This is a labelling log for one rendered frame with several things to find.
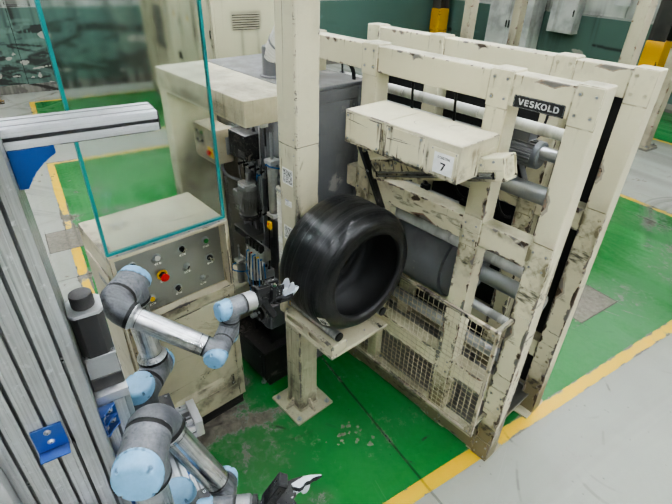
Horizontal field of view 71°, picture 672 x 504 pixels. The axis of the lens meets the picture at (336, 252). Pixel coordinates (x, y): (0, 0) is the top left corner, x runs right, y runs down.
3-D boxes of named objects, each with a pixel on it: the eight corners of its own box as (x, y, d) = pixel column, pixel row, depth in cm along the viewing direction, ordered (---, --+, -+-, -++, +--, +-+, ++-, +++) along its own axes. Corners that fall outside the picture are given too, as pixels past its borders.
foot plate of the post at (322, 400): (272, 398, 293) (271, 394, 291) (305, 377, 308) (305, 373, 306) (298, 426, 276) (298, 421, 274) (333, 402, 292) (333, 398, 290)
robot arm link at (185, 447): (126, 391, 127) (216, 483, 153) (115, 425, 118) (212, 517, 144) (165, 377, 126) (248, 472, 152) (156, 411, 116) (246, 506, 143)
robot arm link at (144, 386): (122, 416, 182) (114, 392, 175) (138, 389, 193) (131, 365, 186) (152, 419, 181) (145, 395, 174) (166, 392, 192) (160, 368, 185)
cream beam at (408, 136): (343, 142, 211) (344, 109, 203) (382, 131, 225) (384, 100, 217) (454, 186, 173) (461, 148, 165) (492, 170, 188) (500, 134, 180)
